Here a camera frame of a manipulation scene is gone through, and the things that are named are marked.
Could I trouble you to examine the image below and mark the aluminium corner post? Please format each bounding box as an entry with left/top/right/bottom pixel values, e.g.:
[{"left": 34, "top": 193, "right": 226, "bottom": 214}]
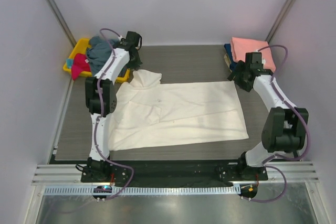
[
  {"left": 46, "top": 0, "right": 77, "bottom": 47},
  {"left": 266, "top": 0, "right": 296, "bottom": 43}
]

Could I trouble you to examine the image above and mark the cream white t shirt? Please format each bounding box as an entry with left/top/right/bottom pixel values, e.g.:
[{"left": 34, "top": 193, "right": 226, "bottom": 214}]
[{"left": 108, "top": 70, "right": 249, "bottom": 151}]

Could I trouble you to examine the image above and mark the grey blue t shirt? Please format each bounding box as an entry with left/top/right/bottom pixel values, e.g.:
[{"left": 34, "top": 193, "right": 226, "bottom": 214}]
[{"left": 86, "top": 36, "right": 112, "bottom": 76}]

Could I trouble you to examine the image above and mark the yellow plastic bin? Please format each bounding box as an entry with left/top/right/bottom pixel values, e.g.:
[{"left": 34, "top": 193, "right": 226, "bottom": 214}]
[{"left": 62, "top": 37, "right": 131, "bottom": 83}]

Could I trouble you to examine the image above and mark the light blue cloth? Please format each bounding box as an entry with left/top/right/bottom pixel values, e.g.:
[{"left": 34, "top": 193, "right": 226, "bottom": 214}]
[{"left": 66, "top": 58, "right": 74, "bottom": 69}]

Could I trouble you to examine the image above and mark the right aluminium corner post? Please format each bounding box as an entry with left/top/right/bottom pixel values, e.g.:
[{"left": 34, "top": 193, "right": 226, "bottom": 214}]
[{"left": 266, "top": 0, "right": 296, "bottom": 43}]

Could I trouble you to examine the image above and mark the left aluminium corner post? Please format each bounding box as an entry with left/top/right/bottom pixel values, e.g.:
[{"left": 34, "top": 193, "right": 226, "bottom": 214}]
[{"left": 46, "top": 0, "right": 77, "bottom": 47}]

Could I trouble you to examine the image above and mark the aluminium frame rail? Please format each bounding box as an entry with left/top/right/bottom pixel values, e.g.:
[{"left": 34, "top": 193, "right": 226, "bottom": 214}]
[{"left": 31, "top": 162, "right": 319, "bottom": 185}]

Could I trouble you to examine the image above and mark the folded navy blue t shirt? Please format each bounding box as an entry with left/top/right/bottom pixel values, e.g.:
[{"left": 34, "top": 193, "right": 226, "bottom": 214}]
[{"left": 224, "top": 44, "right": 237, "bottom": 71}]

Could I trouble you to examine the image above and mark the folded beige t shirt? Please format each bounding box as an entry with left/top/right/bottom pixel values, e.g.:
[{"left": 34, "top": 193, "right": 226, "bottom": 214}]
[{"left": 224, "top": 54, "right": 232, "bottom": 72}]

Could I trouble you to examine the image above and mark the magenta red t shirt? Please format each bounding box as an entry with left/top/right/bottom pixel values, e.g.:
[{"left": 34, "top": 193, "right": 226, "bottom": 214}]
[{"left": 71, "top": 54, "right": 91, "bottom": 80}]

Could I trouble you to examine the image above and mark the folded pink t shirt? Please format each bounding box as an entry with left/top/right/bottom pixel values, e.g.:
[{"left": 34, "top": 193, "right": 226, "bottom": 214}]
[{"left": 230, "top": 37, "right": 276, "bottom": 72}]

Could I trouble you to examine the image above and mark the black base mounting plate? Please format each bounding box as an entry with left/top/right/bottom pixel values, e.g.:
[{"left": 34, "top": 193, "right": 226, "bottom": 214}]
[{"left": 76, "top": 158, "right": 268, "bottom": 188}]

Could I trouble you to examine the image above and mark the white slotted cable duct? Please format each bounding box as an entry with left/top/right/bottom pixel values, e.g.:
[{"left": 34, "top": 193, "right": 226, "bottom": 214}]
[{"left": 44, "top": 185, "right": 240, "bottom": 196}]

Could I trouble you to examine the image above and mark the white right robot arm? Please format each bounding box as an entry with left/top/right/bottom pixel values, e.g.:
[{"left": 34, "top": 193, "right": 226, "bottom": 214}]
[{"left": 228, "top": 52, "right": 310, "bottom": 180}]

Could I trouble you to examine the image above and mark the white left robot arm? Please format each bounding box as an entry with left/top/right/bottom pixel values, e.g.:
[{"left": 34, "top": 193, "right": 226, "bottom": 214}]
[{"left": 81, "top": 31, "right": 142, "bottom": 183}]

